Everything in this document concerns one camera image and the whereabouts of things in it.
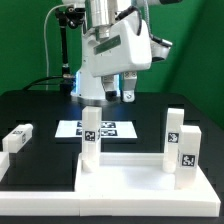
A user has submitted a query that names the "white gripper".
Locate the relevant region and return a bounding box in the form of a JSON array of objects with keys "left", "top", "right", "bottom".
[{"left": 82, "top": 19, "right": 152, "bottom": 102}]

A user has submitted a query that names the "white desk top tray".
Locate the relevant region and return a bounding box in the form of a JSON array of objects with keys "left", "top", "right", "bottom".
[{"left": 74, "top": 152, "right": 216, "bottom": 201}]

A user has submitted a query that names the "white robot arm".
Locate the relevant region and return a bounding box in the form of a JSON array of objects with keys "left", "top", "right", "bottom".
[{"left": 62, "top": 0, "right": 182, "bottom": 105}]

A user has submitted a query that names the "fiducial marker sheet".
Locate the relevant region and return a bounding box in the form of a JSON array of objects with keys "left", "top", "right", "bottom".
[{"left": 55, "top": 120, "right": 137, "bottom": 139}]

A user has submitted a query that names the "white L-shaped fence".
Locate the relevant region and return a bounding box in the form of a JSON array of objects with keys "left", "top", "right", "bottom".
[{"left": 0, "top": 153, "right": 221, "bottom": 218}]

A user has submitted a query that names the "black camera stand pole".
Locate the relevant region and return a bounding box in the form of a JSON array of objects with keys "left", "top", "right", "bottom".
[{"left": 55, "top": 6, "right": 85, "bottom": 95}]

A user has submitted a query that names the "black cable on table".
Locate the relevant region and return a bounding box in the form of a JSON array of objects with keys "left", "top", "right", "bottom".
[{"left": 20, "top": 75, "right": 74, "bottom": 92}]

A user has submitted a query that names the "white cable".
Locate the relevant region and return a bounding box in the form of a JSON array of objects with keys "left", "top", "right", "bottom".
[{"left": 43, "top": 3, "right": 73, "bottom": 83}]

